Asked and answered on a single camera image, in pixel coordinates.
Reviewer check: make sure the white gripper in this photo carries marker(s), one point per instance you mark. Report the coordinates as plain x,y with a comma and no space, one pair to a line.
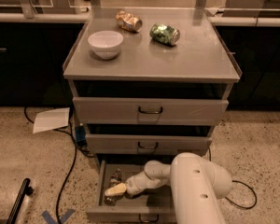
134,186

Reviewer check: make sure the clear plastic water bottle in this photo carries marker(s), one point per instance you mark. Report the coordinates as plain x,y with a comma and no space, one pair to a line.
115,179

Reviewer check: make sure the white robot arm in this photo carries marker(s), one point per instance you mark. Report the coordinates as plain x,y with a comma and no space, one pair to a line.
196,184

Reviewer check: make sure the bottom grey drawer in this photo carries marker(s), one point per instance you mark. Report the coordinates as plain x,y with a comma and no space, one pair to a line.
152,206

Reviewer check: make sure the grey drawer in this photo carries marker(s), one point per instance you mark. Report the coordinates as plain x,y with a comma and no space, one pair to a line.
149,111
152,206
146,144

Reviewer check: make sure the middle grey drawer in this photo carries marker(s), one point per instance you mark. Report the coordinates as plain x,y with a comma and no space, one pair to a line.
146,144

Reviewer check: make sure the top grey drawer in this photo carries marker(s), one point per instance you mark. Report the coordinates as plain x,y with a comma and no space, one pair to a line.
149,111

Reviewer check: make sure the grey metal drawer cabinet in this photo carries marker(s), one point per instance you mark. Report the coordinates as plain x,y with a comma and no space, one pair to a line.
199,66

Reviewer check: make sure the long white counter ledge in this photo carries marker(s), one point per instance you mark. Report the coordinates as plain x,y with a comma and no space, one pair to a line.
82,18

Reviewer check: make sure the blue power box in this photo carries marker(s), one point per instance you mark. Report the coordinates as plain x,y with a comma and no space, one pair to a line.
80,134

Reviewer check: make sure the black bar lower left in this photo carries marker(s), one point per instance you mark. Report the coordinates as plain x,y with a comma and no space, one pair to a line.
25,190

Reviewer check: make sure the white paper sheet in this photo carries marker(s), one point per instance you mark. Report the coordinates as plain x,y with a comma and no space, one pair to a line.
51,120

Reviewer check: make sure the white ceramic bowl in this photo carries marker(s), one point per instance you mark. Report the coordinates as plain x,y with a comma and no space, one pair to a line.
106,44

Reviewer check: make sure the green soda can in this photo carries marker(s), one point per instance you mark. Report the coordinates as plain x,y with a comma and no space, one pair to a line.
165,34

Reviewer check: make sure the crushed orange soda can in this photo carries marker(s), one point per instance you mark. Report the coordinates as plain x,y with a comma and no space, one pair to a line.
128,21

